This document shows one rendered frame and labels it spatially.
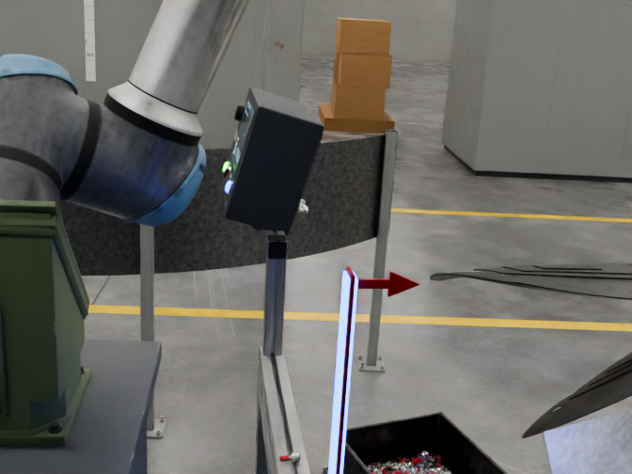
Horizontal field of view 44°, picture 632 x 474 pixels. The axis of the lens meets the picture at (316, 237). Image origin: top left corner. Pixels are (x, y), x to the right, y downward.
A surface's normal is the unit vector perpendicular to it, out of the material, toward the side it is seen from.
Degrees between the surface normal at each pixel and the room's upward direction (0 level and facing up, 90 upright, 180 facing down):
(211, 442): 0
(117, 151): 74
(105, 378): 0
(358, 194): 90
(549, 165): 90
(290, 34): 90
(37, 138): 58
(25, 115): 51
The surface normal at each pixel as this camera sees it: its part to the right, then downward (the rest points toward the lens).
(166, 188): 0.53, 0.28
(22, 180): 0.65, -0.62
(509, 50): 0.05, 0.29
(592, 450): -0.56, -0.41
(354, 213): 0.76, 0.23
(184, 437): 0.06, -0.95
